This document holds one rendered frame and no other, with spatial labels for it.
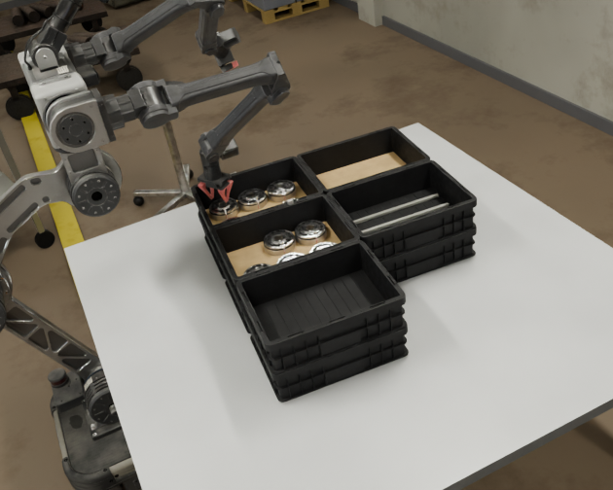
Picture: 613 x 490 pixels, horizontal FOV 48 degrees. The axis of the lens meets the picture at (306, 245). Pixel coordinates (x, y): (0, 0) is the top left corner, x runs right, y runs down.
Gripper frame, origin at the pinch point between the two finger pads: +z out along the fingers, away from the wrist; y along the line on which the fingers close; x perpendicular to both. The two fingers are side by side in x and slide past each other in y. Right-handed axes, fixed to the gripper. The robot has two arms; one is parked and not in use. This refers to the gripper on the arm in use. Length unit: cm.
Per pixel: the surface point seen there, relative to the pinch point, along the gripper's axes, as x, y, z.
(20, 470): 82, 60, 90
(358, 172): -40, -34, 6
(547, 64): -280, -45, 66
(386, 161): -50, -41, 6
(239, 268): 24.5, -24.3, 5.7
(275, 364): 57, -58, 3
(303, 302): 31, -51, 5
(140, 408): 75, -22, 18
